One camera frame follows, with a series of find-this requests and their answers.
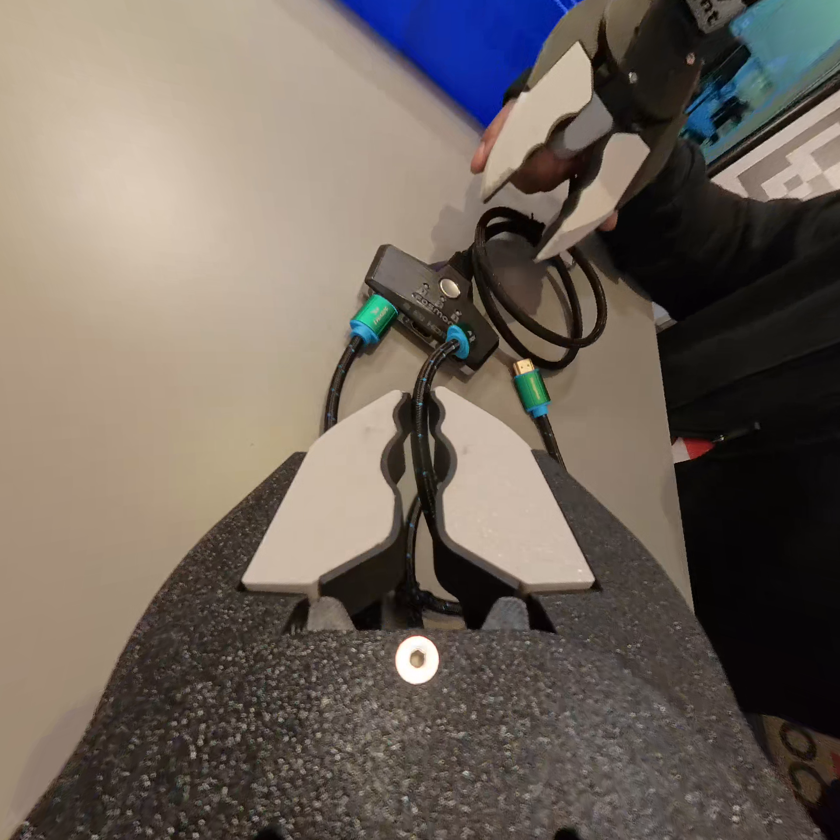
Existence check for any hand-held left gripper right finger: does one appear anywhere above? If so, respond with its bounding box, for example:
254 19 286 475
430 386 596 627

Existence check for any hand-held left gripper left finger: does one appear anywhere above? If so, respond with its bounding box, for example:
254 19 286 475
241 389 408 618

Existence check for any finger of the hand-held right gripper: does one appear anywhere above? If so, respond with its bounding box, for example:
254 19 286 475
533 130 652 263
481 41 614 201

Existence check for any braided cable with green plug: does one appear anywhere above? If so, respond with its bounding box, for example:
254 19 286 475
511 357 568 470
400 323 479 618
323 294 400 434

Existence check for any thick black braided cable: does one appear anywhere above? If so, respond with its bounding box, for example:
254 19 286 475
471 206 608 371

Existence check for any black video switch box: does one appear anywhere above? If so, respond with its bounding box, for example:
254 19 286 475
364 244 501 376

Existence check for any person's right forearm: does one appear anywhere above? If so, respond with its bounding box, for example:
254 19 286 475
600 138 840 322

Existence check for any person's right hand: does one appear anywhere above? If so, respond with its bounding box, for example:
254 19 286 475
470 98 621 234

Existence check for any black white patterned sheet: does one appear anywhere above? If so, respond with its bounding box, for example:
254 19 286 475
712 88 840 201

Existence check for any person's black clothing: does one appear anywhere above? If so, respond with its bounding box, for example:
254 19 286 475
656 289 840 732

